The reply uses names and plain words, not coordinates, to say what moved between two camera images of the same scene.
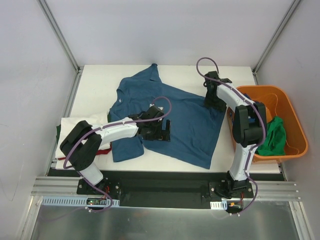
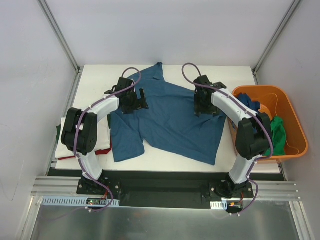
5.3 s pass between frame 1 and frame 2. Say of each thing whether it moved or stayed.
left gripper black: moved
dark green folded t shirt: stayed
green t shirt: stayed
